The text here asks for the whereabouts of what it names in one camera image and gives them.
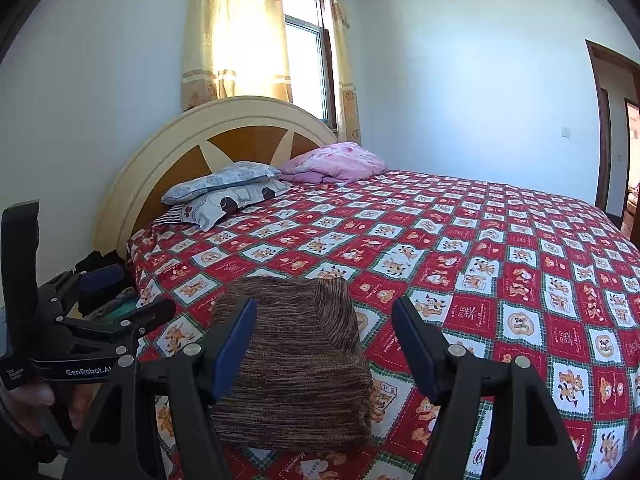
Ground brown wooden door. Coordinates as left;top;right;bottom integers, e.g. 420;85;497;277
586;40;639;240

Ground brown knitted sweater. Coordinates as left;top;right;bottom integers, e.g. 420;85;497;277
210;276;373;452

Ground window with frame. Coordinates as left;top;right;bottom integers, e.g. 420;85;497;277
282;0;336;129

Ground cream wooden headboard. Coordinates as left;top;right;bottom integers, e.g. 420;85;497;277
92;96;337;255

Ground pink folded quilt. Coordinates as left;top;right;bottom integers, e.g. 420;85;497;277
279;142;387;184

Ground person's left hand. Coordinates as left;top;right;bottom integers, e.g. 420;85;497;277
1;382;98;437

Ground red checkered bear bedspread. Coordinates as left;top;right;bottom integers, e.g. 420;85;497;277
128;171;639;479

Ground yellow patterned curtain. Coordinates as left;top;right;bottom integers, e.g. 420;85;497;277
181;0;361;143

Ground grey floral pillow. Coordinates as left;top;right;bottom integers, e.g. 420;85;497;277
160;160;281;206

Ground white cartoon print pillow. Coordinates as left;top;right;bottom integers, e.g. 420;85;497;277
152;179;292;232

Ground dark clothes pile bedside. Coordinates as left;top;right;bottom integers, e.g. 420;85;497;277
75;250;134;318

